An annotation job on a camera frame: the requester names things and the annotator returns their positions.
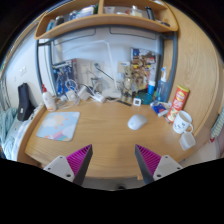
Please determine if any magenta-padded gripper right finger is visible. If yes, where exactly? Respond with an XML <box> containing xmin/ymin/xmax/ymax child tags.
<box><xmin>134</xmin><ymin>143</ymin><xmax>184</xmax><ymax>185</ymax></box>

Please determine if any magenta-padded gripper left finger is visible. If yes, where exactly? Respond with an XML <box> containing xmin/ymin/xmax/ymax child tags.
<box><xmin>43</xmin><ymin>143</ymin><xmax>94</xmax><ymax>187</ymax></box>

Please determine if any white grey computer mouse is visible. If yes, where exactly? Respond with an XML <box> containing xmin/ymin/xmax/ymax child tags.
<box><xmin>127</xmin><ymin>114</ymin><xmax>149</xmax><ymax>131</ymax></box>

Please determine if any pastel sun cloud mouse pad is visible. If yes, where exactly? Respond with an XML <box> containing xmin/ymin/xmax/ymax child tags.
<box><xmin>35</xmin><ymin>111</ymin><xmax>81</xmax><ymax>142</ymax></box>

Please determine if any clear plastic cup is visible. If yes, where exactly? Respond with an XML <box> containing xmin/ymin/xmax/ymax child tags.
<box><xmin>179</xmin><ymin>131</ymin><xmax>197</xmax><ymax>151</ymax></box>

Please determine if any white mug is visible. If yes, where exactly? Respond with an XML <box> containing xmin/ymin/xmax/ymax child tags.
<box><xmin>172</xmin><ymin>110</ymin><xmax>194</xmax><ymax>135</ymax></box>

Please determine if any bed with checked bedding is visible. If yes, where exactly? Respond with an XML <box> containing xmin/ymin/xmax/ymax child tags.
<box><xmin>3</xmin><ymin>109</ymin><xmax>38</xmax><ymax>161</ymax></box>

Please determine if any blue tissue pack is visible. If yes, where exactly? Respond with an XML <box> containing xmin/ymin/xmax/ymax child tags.
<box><xmin>149</xmin><ymin>100</ymin><xmax>169</xmax><ymax>118</ymax></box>

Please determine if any red chips can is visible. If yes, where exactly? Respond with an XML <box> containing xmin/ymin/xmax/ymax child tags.
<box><xmin>165</xmin><ymin>84</ymin><xmax>190</xmax><ymax>124</ymax></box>

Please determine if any white red-pump lotion bottle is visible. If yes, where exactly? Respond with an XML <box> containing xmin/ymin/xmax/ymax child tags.
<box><xmin>41</xmin><ymin>83</ymin><xmax>58</xmax><ymax>112</ymax></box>

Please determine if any teal blanket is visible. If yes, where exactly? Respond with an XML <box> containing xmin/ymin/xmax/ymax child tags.
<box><xmin>0</xmin><ymin>107</ymin><xmax>18</xmax><ymax>158</ymax></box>

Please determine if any teal round dish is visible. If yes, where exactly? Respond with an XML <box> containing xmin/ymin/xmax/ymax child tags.
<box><xmin>141</xmin><ymin>91</ymin><xmax>156</xmax><ymax>105</ymax></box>

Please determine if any black bag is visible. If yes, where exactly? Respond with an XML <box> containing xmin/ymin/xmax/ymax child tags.
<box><xmin>16</xmin><ymin>82</ymin><xmax>35</xmax><ymax>122</ymax></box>

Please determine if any white charger block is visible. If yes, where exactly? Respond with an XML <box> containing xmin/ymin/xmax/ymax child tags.
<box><xmin>77</xmin><ymin>85</ymin><xmax>92</xmax><ymax>102</ymax></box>

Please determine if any flat black remote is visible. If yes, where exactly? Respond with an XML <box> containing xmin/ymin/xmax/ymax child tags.
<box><xmin>116</xmin><ymin>99</ymin><xmax>133</xmax><ymax>108</ymax></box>

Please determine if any white power strip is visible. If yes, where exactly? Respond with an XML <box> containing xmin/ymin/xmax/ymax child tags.
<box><xmin>90</xmin><ymin>93</ymin><xmax>107</xmax><ymax>104</ymax></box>

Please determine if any white desk lamp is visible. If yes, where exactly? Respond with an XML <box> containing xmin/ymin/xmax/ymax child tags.
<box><xmin>59</xmin><ymin>39</ymin><xmax>123</xmax><ymax>100</ymax></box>

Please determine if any blue robot model kit box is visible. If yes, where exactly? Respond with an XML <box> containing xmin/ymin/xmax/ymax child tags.
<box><xmin>51</xmin><ymin>59</ymin><xmax>78</xmax><ymax>96</ymax></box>

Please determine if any brown tree creature figurine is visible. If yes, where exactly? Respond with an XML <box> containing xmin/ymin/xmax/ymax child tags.
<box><xmin>120</xmin><ymin>65</ymin><xmax>138</xmax><ymax>104</ymax></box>

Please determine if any colourful figurine box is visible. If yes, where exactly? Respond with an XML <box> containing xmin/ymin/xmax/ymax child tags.
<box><xmin>130</xmin><ymin>47</ymin><xmax>158</xmax><ymax>91</ymax></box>

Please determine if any wooden shelf unit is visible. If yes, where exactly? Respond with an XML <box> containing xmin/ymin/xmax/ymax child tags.
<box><xmin>34</xmin><ymin>0</ymin><xmax>179</xmax><ymax>41</ymax></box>

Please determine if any grey metal desk frame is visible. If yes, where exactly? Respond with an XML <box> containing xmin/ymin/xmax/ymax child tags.
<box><xmin>34</xmin><ymin>26</ymin><xmax>179</xmax><ymax>101</ymax></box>

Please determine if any dark green cable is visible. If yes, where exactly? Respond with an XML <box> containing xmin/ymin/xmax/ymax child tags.
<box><xmin>93</xmin><ymin>62</ymin><xmax>118</xmax><ymax>83</ymax></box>

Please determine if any white light switch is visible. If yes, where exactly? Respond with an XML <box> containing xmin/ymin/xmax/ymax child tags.
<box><xmin>18</xmin><ymin>65</ymin><xmax>28</xmax><ymax>77</ymax></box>

